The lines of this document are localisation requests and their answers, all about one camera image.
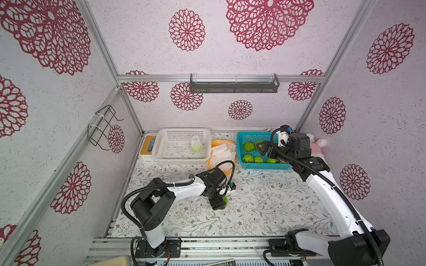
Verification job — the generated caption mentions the white foam net sleeve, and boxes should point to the white foam net sleeve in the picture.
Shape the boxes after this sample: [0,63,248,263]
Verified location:
[190,135,204,154]

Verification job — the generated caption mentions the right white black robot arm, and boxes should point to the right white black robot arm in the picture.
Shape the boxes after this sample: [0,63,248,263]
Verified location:
[255,125,390,266]

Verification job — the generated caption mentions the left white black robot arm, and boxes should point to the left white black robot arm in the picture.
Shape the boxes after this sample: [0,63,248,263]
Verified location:
[120,160,236,260]

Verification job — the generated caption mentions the pile of white foam nets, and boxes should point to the pile of white foam nets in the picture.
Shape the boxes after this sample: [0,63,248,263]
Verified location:
[212,144,235,167]

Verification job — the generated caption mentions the teal plastic basket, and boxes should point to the teal plastic basket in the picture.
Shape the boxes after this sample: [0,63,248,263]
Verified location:
[236,131,292,170]

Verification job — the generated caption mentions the white teddy bear pink shirt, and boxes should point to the white teddy bear pink shirt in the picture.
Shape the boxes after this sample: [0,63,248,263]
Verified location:
[307,133,327,161]

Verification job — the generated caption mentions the white plastic basket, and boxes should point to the white plastic basket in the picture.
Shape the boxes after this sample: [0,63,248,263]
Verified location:
[152,128,212,165]

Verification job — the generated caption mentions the white box wooden lid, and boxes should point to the white box wooden lid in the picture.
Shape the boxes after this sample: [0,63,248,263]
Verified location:
[139,134,156,161]

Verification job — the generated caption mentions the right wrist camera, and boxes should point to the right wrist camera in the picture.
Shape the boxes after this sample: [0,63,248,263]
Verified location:
[276,125,293,147]

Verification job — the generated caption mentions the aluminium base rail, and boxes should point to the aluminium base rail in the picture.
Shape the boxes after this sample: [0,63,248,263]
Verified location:
[84,235,333,266]

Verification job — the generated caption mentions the black wire wall rack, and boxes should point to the black wire wall rack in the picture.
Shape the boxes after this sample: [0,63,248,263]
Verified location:
[87,105,124,153]

